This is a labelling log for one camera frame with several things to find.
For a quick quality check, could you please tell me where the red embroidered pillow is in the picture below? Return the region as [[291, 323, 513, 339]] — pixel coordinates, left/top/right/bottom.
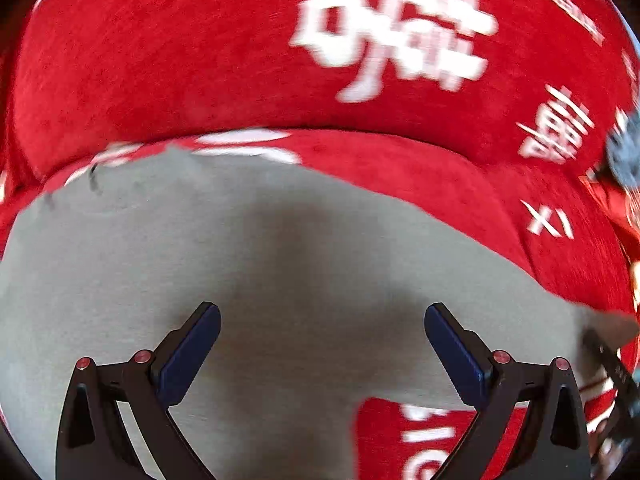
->
[[579, 174, 639, 264]]

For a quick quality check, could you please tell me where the grey knit sweater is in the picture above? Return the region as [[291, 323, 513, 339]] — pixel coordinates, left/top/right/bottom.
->
[[1, 150, 637, 479]]

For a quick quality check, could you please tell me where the red wedding blanket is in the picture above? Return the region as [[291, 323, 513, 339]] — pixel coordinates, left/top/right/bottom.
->
[[1, 0, 639, 479]]

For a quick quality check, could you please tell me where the grey blue fleece cloth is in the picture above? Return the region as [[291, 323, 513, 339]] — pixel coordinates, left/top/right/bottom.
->
[[605, 110, 640, 190]]

